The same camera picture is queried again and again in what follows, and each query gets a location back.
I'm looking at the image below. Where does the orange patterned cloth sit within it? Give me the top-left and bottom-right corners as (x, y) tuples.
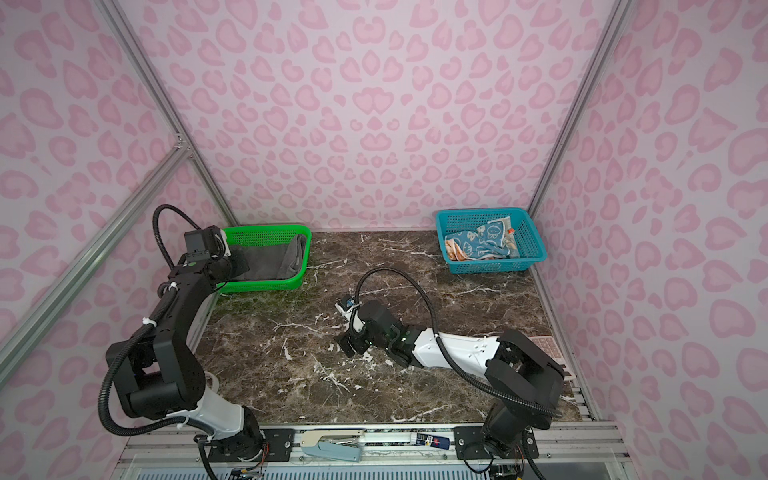
(444, 239), (474, 261)

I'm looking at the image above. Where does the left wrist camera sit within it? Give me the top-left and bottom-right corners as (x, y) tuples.
(202, 225), (231, 258)

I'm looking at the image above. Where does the grey towel gold emblem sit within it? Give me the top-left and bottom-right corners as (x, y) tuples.
(230, 234), (307, 281)

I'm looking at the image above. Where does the grey stapler tool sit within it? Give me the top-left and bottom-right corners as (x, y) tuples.
(300, 429), (365, 462)

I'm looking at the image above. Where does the blue patterned cloth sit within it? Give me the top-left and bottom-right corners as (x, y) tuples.
(443, 216), (520, 261)

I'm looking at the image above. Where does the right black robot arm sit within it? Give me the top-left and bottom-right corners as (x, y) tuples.
(335, 267), (565, 477)

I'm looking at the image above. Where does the teal plastic basket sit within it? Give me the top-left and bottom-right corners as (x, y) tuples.
(436, 207), (548, 274)

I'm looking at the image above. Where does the aluminium front rail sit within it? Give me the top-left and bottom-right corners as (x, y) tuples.
(110, 421), (637, 480)

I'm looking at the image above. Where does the small blue battery pack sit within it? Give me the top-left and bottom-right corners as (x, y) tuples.
(410, 432), (451, 450)

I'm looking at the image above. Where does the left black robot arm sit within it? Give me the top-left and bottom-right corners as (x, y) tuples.
(97, 204), (266, 461)

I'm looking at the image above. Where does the pink calculator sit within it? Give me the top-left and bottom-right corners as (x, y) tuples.
(530, 336), (570, 375)

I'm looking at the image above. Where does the green plastic basket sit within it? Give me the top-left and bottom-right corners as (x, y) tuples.
(221, 224), (312, 293)

